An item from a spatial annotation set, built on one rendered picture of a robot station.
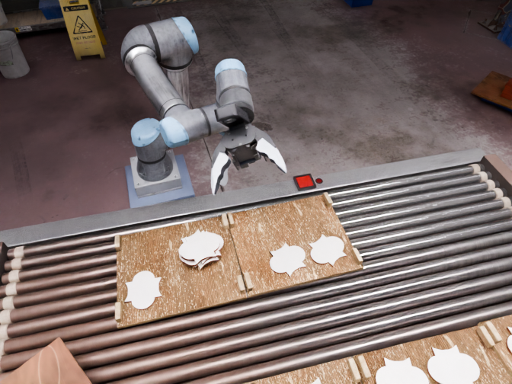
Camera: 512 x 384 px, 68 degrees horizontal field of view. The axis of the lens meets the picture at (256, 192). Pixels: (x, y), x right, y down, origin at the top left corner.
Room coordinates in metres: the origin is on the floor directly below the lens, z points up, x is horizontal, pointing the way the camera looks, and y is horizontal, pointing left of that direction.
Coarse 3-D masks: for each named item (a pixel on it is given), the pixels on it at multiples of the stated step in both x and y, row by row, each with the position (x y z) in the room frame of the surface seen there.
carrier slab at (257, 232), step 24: (240, 216) 0.90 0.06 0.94; (264, 216) 0.90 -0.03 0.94; (288, 216) 0.90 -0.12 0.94; (312, 216) 0.90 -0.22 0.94; (336, 216) 0.90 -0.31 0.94; (240, 240) 0.79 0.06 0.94; (264, 240) 0.79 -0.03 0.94; (288, 240) 0.79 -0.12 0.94; (312, 240) 0.79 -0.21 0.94; (240, 264) 0.69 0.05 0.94; (264, 264) 0.69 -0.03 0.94; (312, 264) 0.69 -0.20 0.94; (336, 264) 0.69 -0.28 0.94; (360, 264) 0.69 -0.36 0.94; (264, 288) 0.60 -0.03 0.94
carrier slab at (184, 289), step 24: (144, 240) 0.79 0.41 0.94; (168, 240) 0.79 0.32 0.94; (120, 264) 0.69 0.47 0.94; (144, 264) 0.69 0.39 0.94; (168, 264) 0.69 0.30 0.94; (216, 264) 0.69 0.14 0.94; (120, 288) 0.60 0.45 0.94; (168, 288) 0.60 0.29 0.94; (192, 288) 0.60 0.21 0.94; (216, 288) 0.60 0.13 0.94; (144, 312) 0.51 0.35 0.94; (168, 312) 0.51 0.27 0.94
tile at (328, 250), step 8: (320, 240) 0.78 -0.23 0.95; (328, 240) 0.78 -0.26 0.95; (336, 240) 0.78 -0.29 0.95; (312, 248) 0.75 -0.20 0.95; (320, 248) 0.75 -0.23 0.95; (328, 248) 0.75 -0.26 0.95; (336, 248) 0.75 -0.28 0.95; (312, 256) 0.71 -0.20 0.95; (320, 256) 0.71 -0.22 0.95; (328, 256) 0.71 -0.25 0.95; (336, 256) 0.71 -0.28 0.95; (344, 256) 0.72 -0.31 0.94
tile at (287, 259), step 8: (280, 248) 0.75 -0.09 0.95; (288, 248) 0.75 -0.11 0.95; (296, 248) 0.75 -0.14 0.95; (280, 256) 0.71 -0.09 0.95; (288, 256) 0.71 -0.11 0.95; (296, 256) 0.71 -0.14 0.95; (304, 256) 0.71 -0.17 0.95; (272, 264) 0.68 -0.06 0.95; (280, 264) 0.68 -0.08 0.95; (288, 264) 0.68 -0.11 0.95; (296, 264) 0.68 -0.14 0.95; (304, 264) 0.68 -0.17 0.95; (280, 272) 0.65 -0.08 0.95; (288, 272) 0.65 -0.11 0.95
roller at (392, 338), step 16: (448, 320) 0.50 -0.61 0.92; (464, 320) 0.50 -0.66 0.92; (480, 320) 0.50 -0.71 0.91; (384, 336) 0.45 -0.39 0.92; (400, 336) 0.45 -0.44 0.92; (416, 336) 0.45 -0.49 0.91; (320, 352) 0.40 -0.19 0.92; (336, 352) 0.40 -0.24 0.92; (352, 352) 0.40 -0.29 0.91; (256, 368) 0.35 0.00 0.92; (272, 368) 0.35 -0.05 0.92; (288, 368) 0.35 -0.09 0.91
